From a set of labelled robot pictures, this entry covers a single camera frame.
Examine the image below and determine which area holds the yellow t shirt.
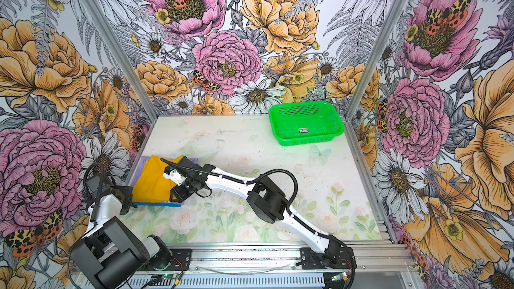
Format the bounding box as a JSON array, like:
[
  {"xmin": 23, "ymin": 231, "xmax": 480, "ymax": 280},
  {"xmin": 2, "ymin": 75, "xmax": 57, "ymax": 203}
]
[{"xmin": 131, "ymin": 155, "xmax": 185, "ymax": 204}]

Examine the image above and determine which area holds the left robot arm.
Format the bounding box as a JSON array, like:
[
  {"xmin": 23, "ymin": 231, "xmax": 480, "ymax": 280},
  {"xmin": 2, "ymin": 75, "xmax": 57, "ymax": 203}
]
[{"xmin": 70, "ymin": 173, "xmax": 171, "ymax": 288}]

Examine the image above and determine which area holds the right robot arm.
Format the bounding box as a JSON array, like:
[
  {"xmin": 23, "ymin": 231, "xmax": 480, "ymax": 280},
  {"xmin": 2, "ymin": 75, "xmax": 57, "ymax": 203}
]
[{"xmin": 160, "ymin": 157, "xmax": 357, "ymax": 271}]

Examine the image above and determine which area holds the folded purple t shirt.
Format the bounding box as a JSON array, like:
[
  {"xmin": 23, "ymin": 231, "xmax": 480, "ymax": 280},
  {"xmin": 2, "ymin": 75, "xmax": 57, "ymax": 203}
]
[{"xmin": 134, "ymin": 155, "xmax": 199, "ymax": 208}]

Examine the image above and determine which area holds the green circuit board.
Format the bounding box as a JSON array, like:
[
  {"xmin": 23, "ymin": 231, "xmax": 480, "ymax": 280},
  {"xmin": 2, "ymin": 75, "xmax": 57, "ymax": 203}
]
[
  {"xmin": 331, "ymin": 272, "xmax": 349, "ymax": 282},
  {"xmin": 152, "ymin": 273, "xmax": 183, "ymax": 286}
]

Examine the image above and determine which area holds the green plastic basket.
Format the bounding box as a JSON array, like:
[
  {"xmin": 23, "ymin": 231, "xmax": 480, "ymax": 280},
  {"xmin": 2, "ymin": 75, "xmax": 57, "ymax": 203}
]
[{"xmin": 269, "ymin": 101, "xmax": 345, "ymax": 147}]

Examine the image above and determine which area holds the right green circuit board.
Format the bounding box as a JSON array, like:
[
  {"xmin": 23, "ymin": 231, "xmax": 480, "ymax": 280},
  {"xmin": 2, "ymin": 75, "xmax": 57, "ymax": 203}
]
[{"xmin": 331, "ymin": 272, "xmax": 349, "ymax": 282}]

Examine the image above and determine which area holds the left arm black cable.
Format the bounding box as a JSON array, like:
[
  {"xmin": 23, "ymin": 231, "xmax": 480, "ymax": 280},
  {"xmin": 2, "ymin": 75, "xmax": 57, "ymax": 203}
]
[{"xmin": 66, "ymin": 162, "xmax": 107, "ymax": 289}]

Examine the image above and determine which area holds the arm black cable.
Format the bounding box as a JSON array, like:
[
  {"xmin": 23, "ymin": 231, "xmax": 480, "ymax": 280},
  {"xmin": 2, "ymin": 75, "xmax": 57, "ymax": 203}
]
[
  {"xmin": 160, "ymin": 158, "xmax": 356, "ymax": 289},
  {"xmin": 66, "ymin": 162, "xmax": 107, "ymax": 289}
]

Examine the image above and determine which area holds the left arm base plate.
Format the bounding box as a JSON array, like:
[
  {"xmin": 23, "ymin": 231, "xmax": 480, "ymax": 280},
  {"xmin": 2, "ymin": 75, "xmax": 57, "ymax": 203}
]
[{"xmin": 139, "ymin": 248, "xmax": 192, "ymax": 272}]

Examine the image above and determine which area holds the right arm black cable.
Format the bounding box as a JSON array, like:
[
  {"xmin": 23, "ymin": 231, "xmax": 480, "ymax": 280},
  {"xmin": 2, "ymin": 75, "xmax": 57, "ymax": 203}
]
[{"xmin": 160, "ymin": 158, "xmax": 356, "ymax": 289}]

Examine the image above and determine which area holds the left aluminium corner post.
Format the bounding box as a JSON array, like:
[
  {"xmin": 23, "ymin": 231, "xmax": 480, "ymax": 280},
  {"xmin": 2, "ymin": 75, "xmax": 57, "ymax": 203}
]
[{"xmin": 79, "ymin": 0, "xmax": 159, "ymax": 123}]

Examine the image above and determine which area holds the aluminium corner post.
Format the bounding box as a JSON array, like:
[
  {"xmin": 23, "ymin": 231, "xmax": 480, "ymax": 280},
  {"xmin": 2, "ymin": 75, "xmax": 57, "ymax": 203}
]
[
  {"xmin": 79, "ymin": 0, "xmax": 159, "ymax": 123},
  {"xmin": 345, "ymin": 0, "xmax": 422, "ymax": 119}
]

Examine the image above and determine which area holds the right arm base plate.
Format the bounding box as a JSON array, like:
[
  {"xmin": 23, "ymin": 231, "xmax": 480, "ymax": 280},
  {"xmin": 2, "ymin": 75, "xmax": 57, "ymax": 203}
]
[{"xmin": 299, "ymin": 248, "xmax": 357, "ymax": 270}]

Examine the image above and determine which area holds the aluminium front rail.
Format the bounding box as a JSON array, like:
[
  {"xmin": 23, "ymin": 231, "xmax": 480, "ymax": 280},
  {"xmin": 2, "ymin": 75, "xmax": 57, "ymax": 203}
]
[{"xmin": 169, "ymin": 241, "xmax": 416, "ymax": 274}]

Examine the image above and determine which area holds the right aluminium corner post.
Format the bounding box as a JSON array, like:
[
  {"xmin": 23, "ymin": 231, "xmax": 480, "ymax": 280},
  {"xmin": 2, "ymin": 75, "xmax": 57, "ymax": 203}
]
[{"xmin": 345, "ymin": 0, "xmax": 422, "ymax": 119}]

